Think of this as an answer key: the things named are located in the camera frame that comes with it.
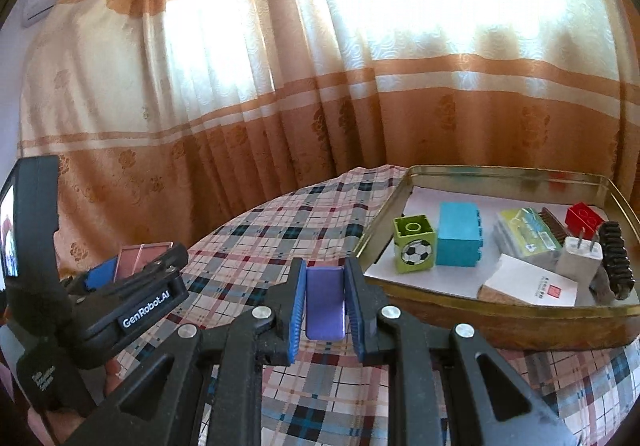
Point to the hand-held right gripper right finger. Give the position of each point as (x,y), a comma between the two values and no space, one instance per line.
(356,316)

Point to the purple block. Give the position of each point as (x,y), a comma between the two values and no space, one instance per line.
(325,301)

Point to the person's left hand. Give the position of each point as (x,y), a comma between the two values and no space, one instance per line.
(112,376)

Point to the green building block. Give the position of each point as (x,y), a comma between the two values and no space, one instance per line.
(415,251)

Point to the white charger plug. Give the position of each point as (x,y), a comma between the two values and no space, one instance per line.
(575,258)

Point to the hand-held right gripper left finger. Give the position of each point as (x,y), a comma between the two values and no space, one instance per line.
(295,311)

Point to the pink metal plate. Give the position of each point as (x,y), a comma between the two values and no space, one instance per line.
(135,258)

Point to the black ridged comb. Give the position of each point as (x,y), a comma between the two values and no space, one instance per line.
(615,256)

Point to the golden tin box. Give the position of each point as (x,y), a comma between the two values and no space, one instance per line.
(450,321)

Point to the brown wooden brush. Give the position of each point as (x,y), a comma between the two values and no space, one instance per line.
(552,221)

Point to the white card box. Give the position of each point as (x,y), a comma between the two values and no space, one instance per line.
(525,283)

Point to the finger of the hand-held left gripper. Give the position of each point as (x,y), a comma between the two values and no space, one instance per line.
(102,273)
(160,261)

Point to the cream and orange curtain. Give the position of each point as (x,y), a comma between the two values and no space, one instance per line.
(300,101)

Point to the red building block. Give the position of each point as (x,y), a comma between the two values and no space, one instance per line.
(585,218)

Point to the white air conditioner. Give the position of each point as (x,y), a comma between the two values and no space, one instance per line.
(42,1)

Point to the blue building block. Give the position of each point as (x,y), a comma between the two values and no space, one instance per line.
(457,236)

